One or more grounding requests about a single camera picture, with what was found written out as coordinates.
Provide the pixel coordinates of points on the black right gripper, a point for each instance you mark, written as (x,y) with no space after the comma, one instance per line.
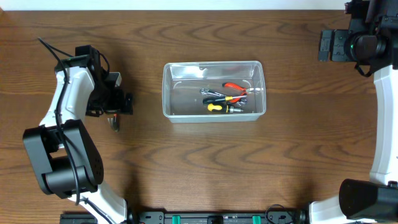
(325,45)

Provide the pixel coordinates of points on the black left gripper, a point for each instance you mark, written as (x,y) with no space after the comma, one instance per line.
(127,104)

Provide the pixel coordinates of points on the small black-handled hammer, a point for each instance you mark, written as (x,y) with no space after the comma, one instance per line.
(114,122)

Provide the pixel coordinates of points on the silver ratchet wrench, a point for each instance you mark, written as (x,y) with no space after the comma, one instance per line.
(208,93)

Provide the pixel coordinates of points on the yellow black stubby screwdriver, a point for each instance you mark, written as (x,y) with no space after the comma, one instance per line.
(221,108)

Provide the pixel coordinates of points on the clear plastic container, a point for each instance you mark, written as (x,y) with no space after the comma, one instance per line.
(182,101)

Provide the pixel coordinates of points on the red handled pliers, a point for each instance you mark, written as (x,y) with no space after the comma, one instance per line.
(254,93)

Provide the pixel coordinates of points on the black yellow slim screwdriver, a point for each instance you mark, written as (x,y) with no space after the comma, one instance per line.
(228,99)

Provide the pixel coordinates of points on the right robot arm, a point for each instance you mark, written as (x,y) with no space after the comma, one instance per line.
(370,42)

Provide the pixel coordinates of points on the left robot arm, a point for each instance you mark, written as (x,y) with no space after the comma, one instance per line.
(64,158)

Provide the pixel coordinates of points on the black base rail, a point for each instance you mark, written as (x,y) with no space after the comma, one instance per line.
(273,214)

